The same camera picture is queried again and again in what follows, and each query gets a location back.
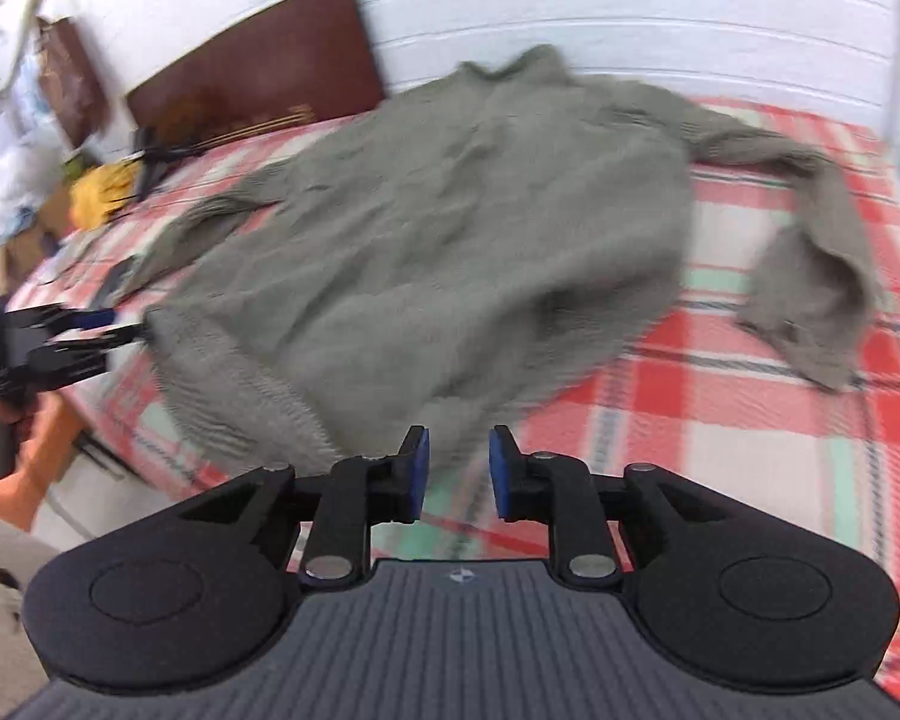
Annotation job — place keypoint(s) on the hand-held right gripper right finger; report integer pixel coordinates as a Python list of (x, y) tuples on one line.
[(501, 480)]

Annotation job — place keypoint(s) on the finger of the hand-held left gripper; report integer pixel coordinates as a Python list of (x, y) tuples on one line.
[(60, 317), (67, 367)]

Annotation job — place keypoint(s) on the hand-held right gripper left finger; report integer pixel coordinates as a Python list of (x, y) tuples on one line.
[(418, 476)]

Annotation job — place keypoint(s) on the grey striped sweater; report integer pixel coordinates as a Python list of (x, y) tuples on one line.
[(457, 240)]

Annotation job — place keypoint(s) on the black smartphone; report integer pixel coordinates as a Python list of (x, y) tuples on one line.
[(120, 277)]

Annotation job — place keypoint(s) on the cardboard box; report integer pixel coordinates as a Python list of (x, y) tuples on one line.
[(30, 247)]

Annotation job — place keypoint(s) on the yellow cloth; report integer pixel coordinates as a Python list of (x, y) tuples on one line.
[(101, 195)]

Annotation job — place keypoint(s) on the white plastic bag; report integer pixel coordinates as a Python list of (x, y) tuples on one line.
[(7, 180)]

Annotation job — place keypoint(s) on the person's beige fleece clothing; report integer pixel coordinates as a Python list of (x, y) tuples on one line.
[(4, 615)]

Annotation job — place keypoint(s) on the red plaid blanket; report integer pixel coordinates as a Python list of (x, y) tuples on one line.
[(757, 450)]

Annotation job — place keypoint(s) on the brown wooden headboard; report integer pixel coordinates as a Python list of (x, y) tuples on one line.
[(255, 67)]

